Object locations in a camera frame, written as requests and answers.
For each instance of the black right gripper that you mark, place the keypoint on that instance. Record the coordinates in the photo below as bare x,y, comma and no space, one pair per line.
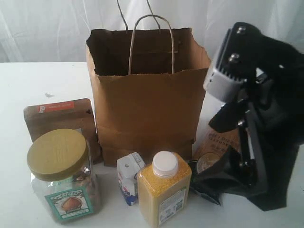
272,73

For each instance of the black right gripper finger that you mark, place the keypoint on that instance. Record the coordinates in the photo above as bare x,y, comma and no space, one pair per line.
229,174

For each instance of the yellow grain bottle white cap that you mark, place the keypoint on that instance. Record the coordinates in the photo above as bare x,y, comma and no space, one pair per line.
163,187

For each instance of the clear nut jar yellow lid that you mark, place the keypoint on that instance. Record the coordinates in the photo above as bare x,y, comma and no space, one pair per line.
62,175

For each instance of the brown paper bag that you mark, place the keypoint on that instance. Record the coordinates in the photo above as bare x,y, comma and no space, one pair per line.
148,90

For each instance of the spaghetti packet dark blue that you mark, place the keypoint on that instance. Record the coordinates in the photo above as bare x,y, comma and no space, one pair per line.
211,149

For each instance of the small white blue carton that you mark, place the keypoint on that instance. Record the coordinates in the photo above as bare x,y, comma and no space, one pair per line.
127,169

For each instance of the brown kraft standup pouch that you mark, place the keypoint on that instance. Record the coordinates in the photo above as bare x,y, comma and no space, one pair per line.
76,114

